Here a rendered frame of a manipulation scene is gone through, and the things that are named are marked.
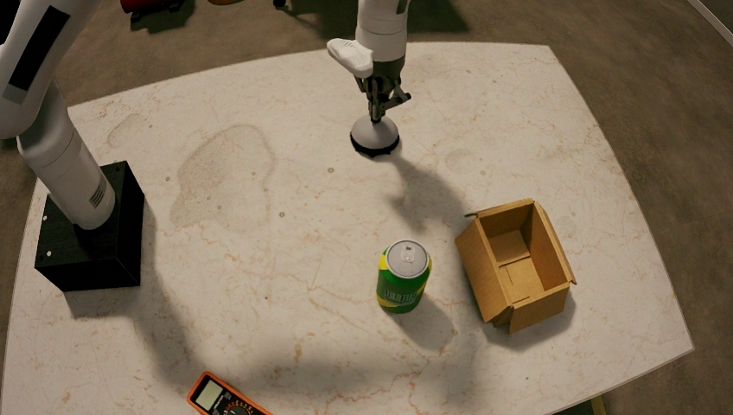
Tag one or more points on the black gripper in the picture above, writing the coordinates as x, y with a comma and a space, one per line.
376, 87

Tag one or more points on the green drink can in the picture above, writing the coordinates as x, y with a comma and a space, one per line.
404, 269

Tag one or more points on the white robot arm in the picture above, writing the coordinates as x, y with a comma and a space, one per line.
33, 109

